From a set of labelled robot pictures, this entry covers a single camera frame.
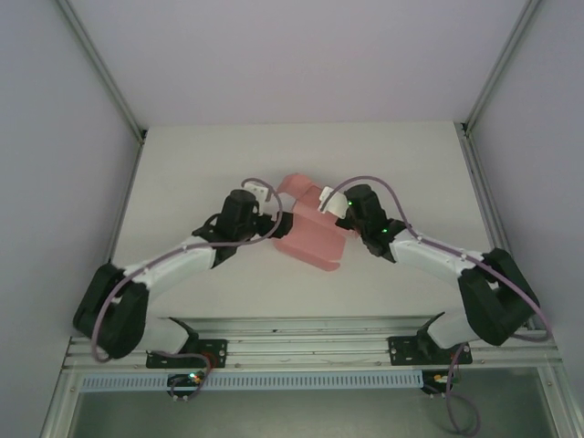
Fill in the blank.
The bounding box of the aluminium table side rail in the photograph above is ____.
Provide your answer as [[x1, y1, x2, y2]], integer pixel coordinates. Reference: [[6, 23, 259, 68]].
[[454, 121, 584, 438], [40, 131, 147, 438]]

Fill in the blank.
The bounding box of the grey metal lower shelf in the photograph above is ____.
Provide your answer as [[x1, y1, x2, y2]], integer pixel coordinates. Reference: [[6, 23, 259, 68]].
[[68, 368, 563, 438]]

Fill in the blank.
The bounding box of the light blue slotted cable duct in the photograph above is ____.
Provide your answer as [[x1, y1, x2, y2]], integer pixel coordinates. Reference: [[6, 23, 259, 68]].
[[81, 370, 423, 392]]

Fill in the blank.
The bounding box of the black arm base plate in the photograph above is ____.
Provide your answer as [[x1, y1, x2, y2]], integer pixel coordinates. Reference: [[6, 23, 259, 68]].
[[145, 338, 228, 370], [387, 335, 474, 366]]

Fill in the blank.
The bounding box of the aluminium mounting rail base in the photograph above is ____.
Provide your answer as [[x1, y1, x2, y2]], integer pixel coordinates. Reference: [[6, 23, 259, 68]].
[[63, 313, 560, 373]]

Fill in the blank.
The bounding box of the small circuit board with LEDs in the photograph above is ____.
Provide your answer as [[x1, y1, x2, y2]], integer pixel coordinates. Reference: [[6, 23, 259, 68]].
[[167, 371, 205, 402], [422, 370, 462, 398]]

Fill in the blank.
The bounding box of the aluminium frame post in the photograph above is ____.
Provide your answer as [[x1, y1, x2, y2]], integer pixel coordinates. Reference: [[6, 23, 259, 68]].
[[459, 0, 547, 136], [57, 0, 148, 142]]

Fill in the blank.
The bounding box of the pink paper box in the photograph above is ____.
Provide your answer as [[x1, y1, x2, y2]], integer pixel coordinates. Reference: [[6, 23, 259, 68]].
[[272, 172, 360, 274]]

